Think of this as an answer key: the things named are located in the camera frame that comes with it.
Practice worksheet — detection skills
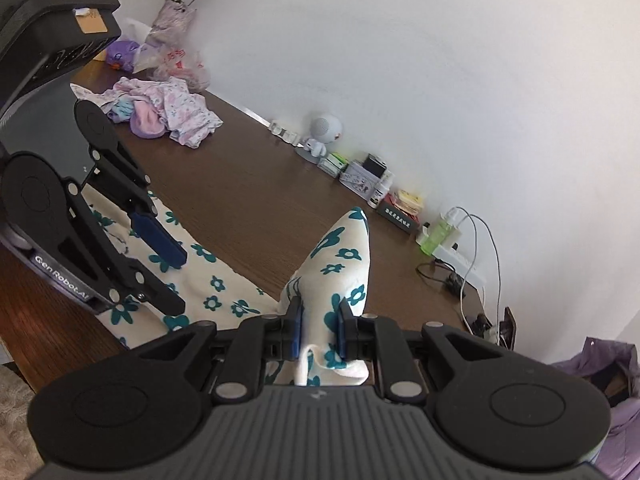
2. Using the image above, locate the green bottle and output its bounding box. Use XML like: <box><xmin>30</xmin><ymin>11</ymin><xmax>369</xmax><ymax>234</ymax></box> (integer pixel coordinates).
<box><xmin>419</xmin><ymin>212</ymin><xmax>454</xmax><ymax>256</ymax></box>

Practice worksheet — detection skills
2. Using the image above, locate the purple jacket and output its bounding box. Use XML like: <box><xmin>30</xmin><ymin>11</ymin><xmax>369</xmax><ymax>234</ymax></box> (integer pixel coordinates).
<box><xmin>550</xmin><ymin>337</ymin><xmax>640</xmax><ymax>480</ymax></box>

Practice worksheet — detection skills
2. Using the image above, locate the fluffy beige fabric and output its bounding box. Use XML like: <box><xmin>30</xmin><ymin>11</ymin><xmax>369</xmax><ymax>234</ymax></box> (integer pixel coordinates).
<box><xmin>0</xmin><ymin>360</ymin><xmax>46</xmax><ymax>466</ymax></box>

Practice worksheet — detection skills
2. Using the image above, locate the white spray bottle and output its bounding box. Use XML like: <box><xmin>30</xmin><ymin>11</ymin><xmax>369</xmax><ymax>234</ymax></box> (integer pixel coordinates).
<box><xmin>367</xmin><ymin>171</ymin><xmax>394</xmax><ymax>209</ymax></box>

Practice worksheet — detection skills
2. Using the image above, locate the white cable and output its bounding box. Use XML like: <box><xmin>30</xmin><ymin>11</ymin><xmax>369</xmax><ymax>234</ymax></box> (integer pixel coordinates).
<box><xmin>447</xmin><ymin>206</ymin><xmax>502</xmax><ymax>341</ymax></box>

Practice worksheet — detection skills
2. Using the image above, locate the black rectangular box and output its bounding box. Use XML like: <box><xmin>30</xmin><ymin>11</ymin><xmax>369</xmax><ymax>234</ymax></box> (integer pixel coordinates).
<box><xmin>375</xmin><ymin>197</ymin><xmax>421</xmax><ymax>235</ymax></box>

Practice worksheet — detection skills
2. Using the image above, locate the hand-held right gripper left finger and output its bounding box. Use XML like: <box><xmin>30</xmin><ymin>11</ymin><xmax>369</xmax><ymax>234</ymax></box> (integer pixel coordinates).
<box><xmin>122</xmin><ymin>296</ymin><xmax>305</xmax><ymax>403</ymax></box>

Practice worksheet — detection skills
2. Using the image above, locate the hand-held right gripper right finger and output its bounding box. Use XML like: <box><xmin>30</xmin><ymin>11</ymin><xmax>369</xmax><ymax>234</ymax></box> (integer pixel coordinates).
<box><xmin>336</xmin><ymin>299</ymin><xmax>516</xmax><ymax>403</ymax></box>

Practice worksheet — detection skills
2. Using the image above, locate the white plastic bag red print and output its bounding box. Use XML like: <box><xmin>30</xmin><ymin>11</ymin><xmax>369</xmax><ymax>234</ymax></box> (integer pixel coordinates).
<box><xmin>132</xmin><ymin>17</ymin><xmax>212</xmax><ymax>92</ymax></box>

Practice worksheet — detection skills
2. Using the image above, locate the cream teal floral dress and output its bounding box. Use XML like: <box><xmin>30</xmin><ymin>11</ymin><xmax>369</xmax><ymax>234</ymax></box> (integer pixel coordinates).
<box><xmin>82</xmin><ymin>191</ymin><xmax>373</xmax><ymax>388</ymax></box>

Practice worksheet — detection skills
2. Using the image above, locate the black phone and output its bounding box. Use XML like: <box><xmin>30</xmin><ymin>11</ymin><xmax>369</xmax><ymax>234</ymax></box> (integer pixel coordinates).
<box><xmin>501</xmin><ymin>306</ymin><xmax>519</xmax><ymax>349</ymax></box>

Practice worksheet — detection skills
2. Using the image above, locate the purple garment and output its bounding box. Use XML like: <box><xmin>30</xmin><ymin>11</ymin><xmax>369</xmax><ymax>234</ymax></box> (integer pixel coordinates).
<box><xmin>130</xmin><ymin>102</ymin><xmax>166</xmax><ymax>140</ymax></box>

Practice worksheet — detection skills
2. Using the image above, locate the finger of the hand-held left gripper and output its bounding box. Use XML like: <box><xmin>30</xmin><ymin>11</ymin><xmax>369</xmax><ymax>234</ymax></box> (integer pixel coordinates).
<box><xmin>85</xmin><ymin>137</ymin><xmax>189</xmax><ymax>269</ymax></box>
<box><xmin>67</xmin><ymin>185</ymin><xmax>187</xmax><ymax>317</ymax></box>

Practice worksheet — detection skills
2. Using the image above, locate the light blue garment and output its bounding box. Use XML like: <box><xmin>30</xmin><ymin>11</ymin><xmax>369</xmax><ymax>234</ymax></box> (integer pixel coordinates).
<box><xmin>107</xmin><ymin>99</ymin><xmax>138</xmax><ymax>124</ymax></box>

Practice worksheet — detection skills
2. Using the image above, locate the white power strip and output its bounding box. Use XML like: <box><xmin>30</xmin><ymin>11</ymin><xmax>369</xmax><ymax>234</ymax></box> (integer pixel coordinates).
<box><xmin>432</xmin><ymin>245</ymin><xmax>486</xmax><ymax>286</ymax></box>

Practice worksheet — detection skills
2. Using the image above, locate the wrapped flower vase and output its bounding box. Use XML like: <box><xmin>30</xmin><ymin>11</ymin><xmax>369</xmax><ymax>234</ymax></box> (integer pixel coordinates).
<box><xmin>150</xmin><ymin>0</ymin><xmax>198</xmax><ymax>49</ymax></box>

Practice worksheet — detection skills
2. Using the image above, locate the yellow packet box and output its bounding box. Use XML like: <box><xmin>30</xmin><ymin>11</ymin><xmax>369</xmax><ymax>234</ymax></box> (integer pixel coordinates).
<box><xmin>395</xmin><ymin>189</ymin><xmax>425</xmax><ymax>214</ymax></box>

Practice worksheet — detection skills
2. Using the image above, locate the clear plastic holder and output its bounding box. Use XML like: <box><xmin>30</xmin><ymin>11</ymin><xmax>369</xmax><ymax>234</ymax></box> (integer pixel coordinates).
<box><xmin>269</xmin><ymin>119</ymin><xmax>301</xmax><ymax>147</ymax></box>

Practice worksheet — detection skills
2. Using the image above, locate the white robot-shaped speaker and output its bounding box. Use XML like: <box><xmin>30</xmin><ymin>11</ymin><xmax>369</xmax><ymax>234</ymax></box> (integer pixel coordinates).
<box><xmin>295</xmin><ymin>114</ymin><xmax>344</xmax><ymax>164</ymax></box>

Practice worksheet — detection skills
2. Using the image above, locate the patterned tin box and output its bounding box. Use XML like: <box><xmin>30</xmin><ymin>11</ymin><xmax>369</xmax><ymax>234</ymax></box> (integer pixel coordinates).
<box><xmin>339</xmin><ymin>160</ymin><xmax>383</xmax><ymax>195</ymax></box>

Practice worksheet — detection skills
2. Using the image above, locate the black cable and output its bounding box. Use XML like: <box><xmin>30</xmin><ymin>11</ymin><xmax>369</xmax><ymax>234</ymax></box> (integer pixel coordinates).
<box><xmin>416</xmin><ymin>260</ymin><xmax>469</xmax><ymax>302</ymax></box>

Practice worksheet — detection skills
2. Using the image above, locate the purple plush toy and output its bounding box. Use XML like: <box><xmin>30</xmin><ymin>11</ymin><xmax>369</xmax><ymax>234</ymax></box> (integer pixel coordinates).
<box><xmin>106</xmin><ymin>40</ymin><xmax>141</xmax><ymax>72</ymax></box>

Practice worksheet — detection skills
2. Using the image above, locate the pile of pastel clothes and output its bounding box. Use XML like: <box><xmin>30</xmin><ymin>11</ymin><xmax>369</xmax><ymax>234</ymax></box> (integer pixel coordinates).
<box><xmin>70</xmin><ymin>76</ymin><xmax>223</xmax><ymax>150</ymax></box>

